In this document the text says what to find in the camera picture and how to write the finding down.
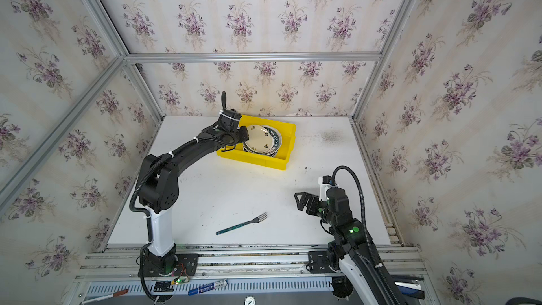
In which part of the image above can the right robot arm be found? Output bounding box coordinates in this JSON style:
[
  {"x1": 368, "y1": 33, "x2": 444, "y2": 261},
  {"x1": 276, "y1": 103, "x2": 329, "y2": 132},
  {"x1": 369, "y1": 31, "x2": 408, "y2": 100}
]
[{"x1": 294, "y1": 165, "x2": 407, "y2": 304}]

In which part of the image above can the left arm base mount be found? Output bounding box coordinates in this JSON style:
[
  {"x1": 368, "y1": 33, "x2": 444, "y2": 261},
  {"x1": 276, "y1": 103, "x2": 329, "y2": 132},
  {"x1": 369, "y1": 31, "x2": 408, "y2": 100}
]
[{"x1": 138, "y1": 249, "x2": 200, "y2": 304}]

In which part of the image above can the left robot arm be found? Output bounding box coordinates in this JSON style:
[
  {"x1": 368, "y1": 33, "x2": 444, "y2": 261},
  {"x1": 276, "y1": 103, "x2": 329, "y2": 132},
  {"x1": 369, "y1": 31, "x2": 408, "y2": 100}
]
[{"x1": 128, "y1": 92, "x2": 248, "y2": 258}]

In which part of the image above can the cream floral plate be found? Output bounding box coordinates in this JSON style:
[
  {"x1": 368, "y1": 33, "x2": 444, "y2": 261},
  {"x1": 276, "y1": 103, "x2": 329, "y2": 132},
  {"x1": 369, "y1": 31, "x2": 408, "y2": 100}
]
[{"x1": 244, "y1": 124, "x2": 274, "y2": 153}]

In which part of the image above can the red white marker pen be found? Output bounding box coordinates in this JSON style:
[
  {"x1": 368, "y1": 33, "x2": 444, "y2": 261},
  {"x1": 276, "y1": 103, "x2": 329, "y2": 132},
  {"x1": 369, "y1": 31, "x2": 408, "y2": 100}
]
[{"x1": 80, "y1": 289, "x2": 128, "y2": 305}]

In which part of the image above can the green-handled fork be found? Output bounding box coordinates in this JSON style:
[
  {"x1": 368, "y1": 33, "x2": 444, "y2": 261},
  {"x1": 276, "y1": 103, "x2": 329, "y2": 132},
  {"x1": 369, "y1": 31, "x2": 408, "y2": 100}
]
[{"x1": 215, "y1": 212, "x2": 268, "y2": 236}]

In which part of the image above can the green text-rimmed white plate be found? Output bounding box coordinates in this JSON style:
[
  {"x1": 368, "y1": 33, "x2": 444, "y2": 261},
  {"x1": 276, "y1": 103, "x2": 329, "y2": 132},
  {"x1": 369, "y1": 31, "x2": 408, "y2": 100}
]
[{"x1": 243, "y1": 126, "x2": 282, "y2": 157}]

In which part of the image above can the blue marker pen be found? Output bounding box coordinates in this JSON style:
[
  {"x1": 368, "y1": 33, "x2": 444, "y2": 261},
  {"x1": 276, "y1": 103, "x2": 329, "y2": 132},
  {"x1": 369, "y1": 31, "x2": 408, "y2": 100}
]
[{"x1": 188, "y1": 280, "x2": 227, "y2": 297}]

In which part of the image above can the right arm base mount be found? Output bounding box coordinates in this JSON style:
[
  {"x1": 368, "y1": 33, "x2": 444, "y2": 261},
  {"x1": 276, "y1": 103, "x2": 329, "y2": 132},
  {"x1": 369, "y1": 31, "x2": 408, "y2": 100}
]
[{"x1": 306, "y1": 241, "x2": 354, "y2": 299}]

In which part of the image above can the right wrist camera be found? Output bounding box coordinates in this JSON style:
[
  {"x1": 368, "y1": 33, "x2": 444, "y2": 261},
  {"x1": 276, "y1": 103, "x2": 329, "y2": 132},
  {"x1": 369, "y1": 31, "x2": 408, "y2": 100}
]
[{"x1": 318, "y1": 175, "x2": 337, "y2": 201}]

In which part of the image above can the yellow plastic bin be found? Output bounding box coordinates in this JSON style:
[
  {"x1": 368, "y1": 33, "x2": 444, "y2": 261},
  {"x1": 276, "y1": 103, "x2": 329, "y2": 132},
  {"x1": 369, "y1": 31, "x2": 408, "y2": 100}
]
[{"x1": 217, "y1": 116, "x2": 296, "y2": 170}]

